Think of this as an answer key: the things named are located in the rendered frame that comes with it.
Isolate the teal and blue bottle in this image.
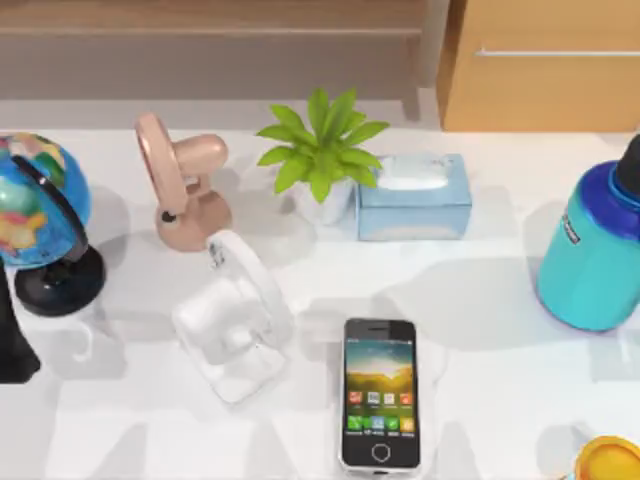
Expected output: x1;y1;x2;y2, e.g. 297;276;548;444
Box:
535;132;640;333

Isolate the pink desk fan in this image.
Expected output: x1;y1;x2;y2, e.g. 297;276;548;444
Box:
133;111;234;253

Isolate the long metal handle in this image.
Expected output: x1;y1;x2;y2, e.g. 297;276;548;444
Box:
474;47;640;58

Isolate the wooden cupboard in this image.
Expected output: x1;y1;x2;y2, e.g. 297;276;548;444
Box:
435;0;640;133

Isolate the blue globe on black stand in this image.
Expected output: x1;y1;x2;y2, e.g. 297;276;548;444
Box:
0;132;107;318

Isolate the black smartphone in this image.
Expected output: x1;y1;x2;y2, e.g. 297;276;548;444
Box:
341;317;422;475

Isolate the green plant in white pot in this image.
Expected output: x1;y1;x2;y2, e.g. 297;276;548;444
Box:
255;87;391;226

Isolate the yellow and orange round object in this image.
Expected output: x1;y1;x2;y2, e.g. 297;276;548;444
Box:
573;435;640;480

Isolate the white desk fan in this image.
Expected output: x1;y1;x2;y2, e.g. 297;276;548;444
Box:
171;228;295;404

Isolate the light blue tissue box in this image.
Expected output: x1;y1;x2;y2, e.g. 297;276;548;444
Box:
355;152;473;242

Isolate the wooden open shelf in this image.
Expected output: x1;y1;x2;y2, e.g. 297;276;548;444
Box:
0;0;450;121

